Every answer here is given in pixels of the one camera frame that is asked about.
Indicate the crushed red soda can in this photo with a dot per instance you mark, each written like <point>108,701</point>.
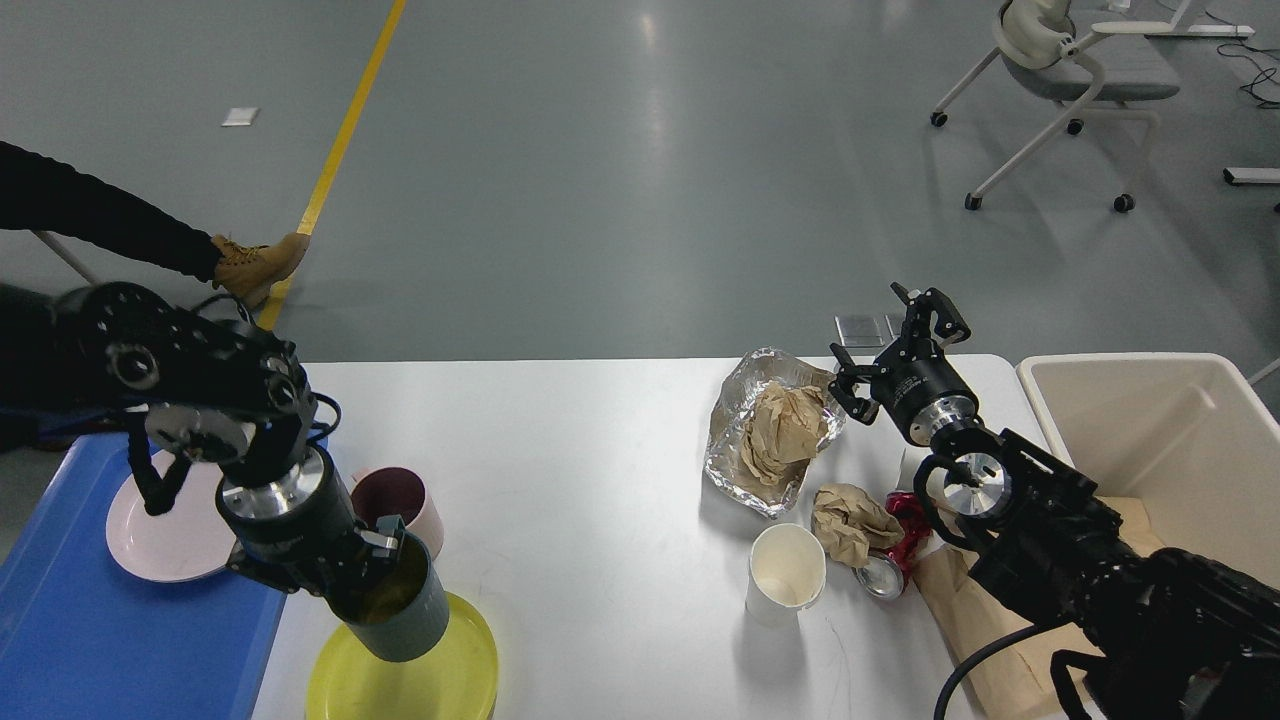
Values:
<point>887,573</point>

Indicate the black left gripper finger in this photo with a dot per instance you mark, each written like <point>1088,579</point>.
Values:
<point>381,545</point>
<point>274,576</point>

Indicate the beige plastic bin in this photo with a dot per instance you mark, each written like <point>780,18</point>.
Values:
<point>1183,433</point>

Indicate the tan boot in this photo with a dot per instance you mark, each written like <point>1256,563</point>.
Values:
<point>249,272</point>

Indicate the blue plastic tray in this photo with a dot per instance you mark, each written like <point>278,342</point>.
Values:
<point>84,639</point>

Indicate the dark green mug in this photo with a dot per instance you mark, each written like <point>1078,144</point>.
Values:
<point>398,617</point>

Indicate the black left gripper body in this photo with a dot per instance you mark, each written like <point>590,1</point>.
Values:
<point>302,519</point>

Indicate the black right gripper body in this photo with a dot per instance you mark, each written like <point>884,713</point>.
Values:
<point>924,396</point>

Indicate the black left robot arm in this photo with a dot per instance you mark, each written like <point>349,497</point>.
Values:
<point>189,389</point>

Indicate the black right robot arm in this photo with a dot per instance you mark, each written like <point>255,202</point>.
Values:
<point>1178,636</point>

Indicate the crumpled brown paper on foil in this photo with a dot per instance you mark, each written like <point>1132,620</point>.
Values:
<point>784,427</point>

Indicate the seated person in black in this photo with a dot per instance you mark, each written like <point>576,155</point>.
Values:
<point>43,194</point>

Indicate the chair leg with caster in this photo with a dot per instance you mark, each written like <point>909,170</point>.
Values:
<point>55,245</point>

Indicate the white paper cup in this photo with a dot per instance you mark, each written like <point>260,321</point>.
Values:
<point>786,573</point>

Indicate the crumpled aluminium foil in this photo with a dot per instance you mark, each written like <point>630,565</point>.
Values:
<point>722,464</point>

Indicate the brown paper bag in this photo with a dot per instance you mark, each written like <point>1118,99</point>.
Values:
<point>1016,682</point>

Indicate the crumpled brown paper ball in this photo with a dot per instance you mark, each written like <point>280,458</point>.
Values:
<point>849,524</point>

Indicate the white grey office chair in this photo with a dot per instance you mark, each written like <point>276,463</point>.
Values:
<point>1093,68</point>

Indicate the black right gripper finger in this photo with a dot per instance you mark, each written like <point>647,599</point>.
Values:
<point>848,376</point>
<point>931,323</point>

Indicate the yellow plate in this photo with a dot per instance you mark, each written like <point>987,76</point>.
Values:
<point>457,679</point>

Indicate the pink mug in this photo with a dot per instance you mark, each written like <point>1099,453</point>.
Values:
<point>377,493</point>

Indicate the white desk leg base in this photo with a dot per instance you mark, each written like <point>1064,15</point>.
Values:
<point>1251,176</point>

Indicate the metal floor socket plate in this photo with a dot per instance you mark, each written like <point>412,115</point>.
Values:
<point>862,330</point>

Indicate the pink plate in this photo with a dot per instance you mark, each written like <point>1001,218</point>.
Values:
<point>189,542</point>

